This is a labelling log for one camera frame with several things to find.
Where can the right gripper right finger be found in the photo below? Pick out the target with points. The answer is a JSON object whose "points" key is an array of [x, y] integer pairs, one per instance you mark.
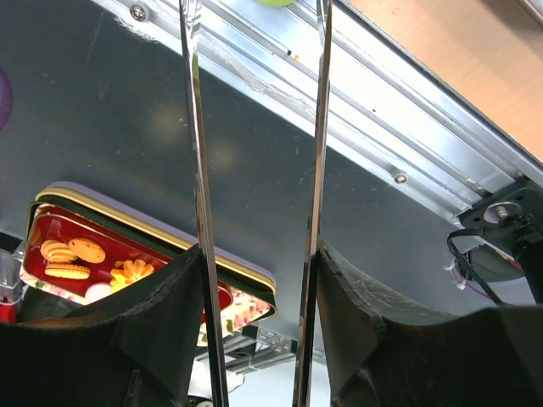
{"points": [[384, 349]]}

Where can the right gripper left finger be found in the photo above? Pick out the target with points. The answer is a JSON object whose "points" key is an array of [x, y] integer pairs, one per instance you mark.
{"points": [[133, 348]]}

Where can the green round cookie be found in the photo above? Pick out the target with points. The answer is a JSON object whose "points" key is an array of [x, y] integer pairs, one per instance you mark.
{"points": [[276, 3]]}

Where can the metal tongs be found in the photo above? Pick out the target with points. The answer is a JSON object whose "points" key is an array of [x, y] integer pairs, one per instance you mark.
{"points": [[189, 22]]}

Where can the decorated cookie tin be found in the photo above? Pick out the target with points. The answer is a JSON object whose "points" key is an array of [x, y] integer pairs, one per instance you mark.
{"points": [[83, 246]]}

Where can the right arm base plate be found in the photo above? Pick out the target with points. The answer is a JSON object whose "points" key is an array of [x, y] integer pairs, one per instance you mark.
{"points": [[511, 221]]}

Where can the aluminium front rail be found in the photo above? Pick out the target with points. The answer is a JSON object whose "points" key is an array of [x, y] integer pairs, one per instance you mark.
{"points": [[386, 113]]}

